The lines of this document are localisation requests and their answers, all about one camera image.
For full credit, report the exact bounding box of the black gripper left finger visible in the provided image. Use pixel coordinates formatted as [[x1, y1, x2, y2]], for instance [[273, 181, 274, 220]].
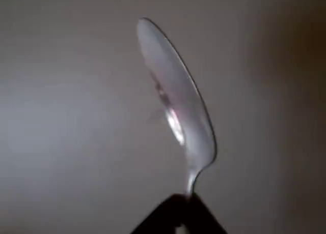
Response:
[[129, 193, 189, 234]]

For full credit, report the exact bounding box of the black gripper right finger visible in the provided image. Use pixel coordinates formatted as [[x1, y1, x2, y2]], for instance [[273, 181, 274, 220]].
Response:
[[182, 192, 229, 234]]

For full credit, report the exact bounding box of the silver metal spoon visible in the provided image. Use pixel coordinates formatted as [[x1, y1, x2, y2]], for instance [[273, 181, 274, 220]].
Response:
[[136, 17, 218, 197]]

